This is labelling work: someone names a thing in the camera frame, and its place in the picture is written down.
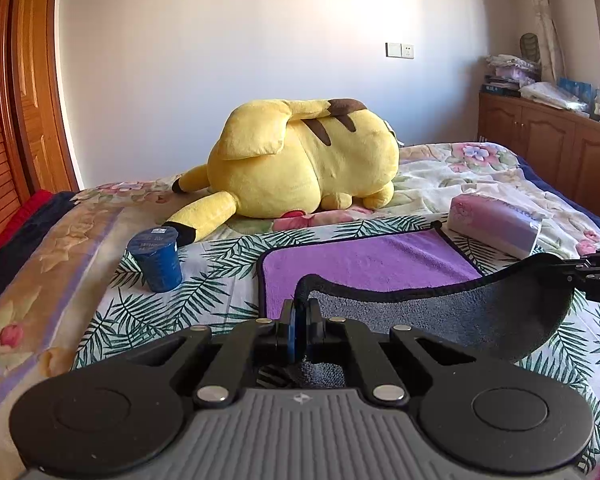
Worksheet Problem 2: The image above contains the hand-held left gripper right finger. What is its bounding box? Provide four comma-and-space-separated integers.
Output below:
300, 298, 477, 409

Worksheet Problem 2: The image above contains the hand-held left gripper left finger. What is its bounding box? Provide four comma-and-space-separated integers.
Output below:
129, 299, 300, 409

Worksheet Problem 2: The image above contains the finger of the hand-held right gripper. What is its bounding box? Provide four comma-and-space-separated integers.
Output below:
552, 247, 600, 287

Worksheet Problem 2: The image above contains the purple and grey towel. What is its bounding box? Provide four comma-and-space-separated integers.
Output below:
256, 220, 577, 386

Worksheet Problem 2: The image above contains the pink tissue pack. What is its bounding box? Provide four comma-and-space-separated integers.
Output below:
447, 194, 544, 260

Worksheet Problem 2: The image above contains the wooden cabinet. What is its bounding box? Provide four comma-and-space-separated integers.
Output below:
477, 91, 600, 227

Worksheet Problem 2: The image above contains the blue plastic cup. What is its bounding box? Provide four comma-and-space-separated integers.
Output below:
126, 226, 183, 293

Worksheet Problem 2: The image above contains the yellow plush toy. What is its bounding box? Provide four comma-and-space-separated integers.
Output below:
161, 97, 400, 247

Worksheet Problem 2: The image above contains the white plastic bag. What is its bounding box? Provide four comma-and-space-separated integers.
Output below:
520, 81, 589, 111

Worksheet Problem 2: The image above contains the blue box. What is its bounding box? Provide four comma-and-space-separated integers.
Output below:
557, 77, 597, 117

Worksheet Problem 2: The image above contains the pile of folded cloths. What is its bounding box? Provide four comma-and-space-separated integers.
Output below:
482, 52, 542, 99

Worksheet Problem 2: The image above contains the beige curtain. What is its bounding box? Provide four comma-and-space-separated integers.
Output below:
522, 0, 567, 84

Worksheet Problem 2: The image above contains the dark blue cloth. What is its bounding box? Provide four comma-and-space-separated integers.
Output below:
0, 192, 79, 317

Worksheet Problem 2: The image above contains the red cloth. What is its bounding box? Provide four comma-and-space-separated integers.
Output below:
0, 190, 56, 267

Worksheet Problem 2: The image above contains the wooden wardrobe door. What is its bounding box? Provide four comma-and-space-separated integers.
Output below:
0, 0, 79, 261

